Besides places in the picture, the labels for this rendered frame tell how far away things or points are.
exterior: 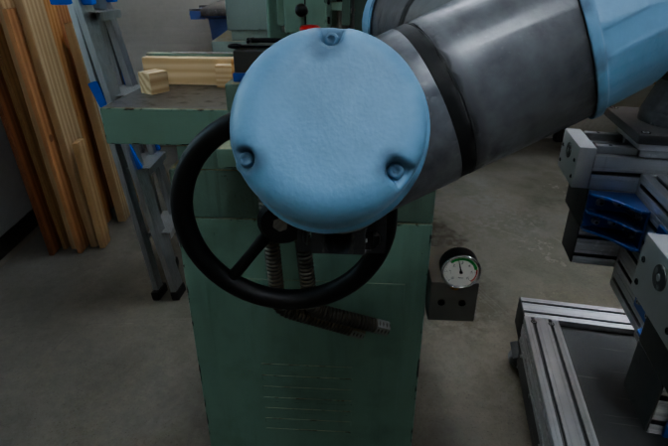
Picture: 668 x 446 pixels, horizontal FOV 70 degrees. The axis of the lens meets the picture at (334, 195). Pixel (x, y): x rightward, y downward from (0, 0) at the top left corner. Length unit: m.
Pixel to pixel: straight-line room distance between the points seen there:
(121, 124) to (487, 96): 0.70
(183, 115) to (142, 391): 0.99
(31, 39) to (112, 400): 1.30
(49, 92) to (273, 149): 2.00
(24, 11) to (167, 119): 1.37
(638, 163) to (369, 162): 0.99
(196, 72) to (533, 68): 0.80
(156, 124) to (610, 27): 0.69
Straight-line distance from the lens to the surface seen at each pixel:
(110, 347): 1.77
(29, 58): 2.15
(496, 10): 0.21
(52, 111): 2.17
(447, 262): 0.78
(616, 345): 1.51
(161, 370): 1.64
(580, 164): 1.11
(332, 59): 0.18
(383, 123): 0.17
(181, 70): 0.97
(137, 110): 0.82
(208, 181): 0.82
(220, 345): 1.01
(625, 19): 0.23
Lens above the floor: 1.09
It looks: 25 degrees down
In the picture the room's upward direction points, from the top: straight up
